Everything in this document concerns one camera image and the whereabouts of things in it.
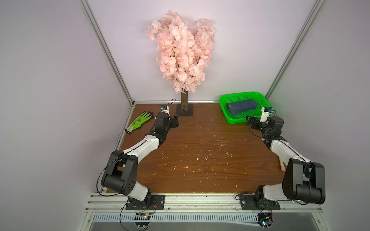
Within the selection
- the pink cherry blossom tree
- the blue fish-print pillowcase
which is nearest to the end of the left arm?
the pink cherry blossom tree

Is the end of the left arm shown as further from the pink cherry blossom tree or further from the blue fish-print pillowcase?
the blue fish-print pillowcase

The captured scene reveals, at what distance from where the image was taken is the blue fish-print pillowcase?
1121 millimetres
